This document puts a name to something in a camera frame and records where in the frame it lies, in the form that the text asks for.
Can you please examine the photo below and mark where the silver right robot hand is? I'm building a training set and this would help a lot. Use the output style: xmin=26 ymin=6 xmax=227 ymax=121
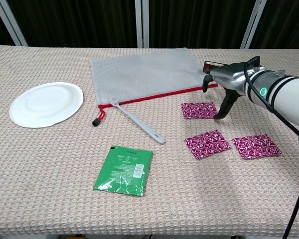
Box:
xmin=202 ymin=62 xmax=252 ymax=120

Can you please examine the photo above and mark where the grey toothbrush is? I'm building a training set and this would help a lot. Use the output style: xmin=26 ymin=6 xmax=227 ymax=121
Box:
xmin=109 ymin=97 xmax=166 ymax=145

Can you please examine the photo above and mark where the white paper plate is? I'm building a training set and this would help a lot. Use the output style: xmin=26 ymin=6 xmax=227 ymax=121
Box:
xmin=9 ymin=82 xmax=84 ymax=129

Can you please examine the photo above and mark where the green foil sachet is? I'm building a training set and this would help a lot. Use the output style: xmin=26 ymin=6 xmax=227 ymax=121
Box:
xmin=93 ymin=145 xmax=154 ymax=197

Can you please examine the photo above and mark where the beige waffle-weave tablecloth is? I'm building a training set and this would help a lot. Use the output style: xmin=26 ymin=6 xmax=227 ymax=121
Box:
xmin=0 ymin=44 xmax=299 ymax=237

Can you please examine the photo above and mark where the grey partition post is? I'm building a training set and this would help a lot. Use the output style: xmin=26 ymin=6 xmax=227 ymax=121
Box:
xmin=134 ymin=0 xmax=150 ymax=48
xmin=0 ymin=0 xmax=28 ymax=47
xmin=240 ymin=0 xmax=267 ymax=49

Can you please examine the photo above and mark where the dark red flat box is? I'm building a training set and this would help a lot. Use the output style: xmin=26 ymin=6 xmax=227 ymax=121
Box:
xmin=202 ymin=60 xmax=225 ymax=74

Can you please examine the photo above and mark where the grey mesh zipper pouch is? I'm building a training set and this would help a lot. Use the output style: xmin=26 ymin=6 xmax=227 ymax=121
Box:
xmin=90 ymin=47 xmax=219 ymax=127

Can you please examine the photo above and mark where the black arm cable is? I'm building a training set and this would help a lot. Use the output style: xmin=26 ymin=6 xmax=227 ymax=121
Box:
xmin=243 ymin=56 xmax=299 ymax=239

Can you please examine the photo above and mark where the pink patterned card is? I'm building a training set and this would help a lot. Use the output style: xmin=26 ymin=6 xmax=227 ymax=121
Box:
xmin=232 ymin=134 xmax=283 ymax=160
xmin=184 ymin=129 xmax=232 ymax=160
xmin=181 ymin=101 xmax=219 ymax=120

